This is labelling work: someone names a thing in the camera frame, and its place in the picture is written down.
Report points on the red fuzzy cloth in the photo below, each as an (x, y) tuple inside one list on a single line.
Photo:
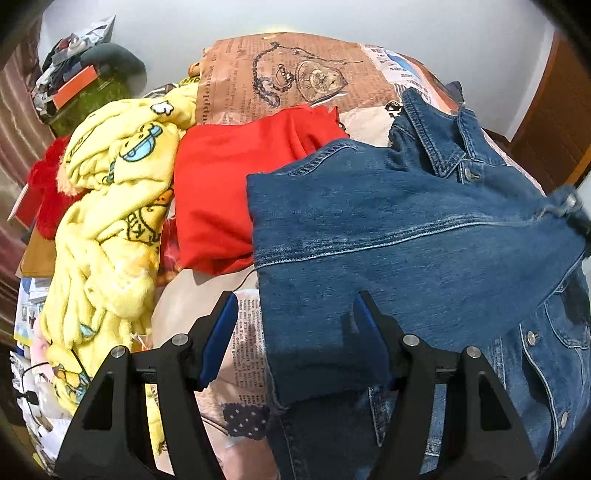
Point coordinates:
[(48, 184)]

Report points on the brown striped curtain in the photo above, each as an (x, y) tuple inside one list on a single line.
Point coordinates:
[(18, 129)]

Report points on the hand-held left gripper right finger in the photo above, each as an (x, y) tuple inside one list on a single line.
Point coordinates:
[(369, 332)]

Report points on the blue denim jacket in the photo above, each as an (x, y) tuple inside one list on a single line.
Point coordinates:
[(392, 221)]

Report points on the brown cardboard piece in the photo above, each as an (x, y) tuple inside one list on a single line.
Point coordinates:
[(39, 254)]

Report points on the brown wooden door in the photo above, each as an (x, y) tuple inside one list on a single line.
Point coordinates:
[(558, 110)]

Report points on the green cushion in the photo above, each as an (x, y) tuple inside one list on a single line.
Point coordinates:
[(92, 99)]

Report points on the dark grey pillow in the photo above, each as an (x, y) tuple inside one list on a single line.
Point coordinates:
[(120, 60)]

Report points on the orange box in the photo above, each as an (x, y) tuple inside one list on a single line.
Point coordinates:
[(74, 87)]

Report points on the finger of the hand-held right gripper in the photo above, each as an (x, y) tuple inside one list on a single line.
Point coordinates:
[(572, 203)]

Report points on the newspaper printed bed sheet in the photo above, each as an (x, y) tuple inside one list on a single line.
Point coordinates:
[(277, 83)]

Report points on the pile of clutter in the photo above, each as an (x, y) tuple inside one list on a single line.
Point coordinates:
[(69, 46)]

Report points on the red garment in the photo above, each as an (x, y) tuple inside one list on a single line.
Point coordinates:
[(217, 184)]

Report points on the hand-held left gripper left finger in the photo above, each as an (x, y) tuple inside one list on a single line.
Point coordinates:
[(217, 341)]

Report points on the yellow cartoon printed blanket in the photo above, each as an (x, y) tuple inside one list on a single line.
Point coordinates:
[(106, 221)]

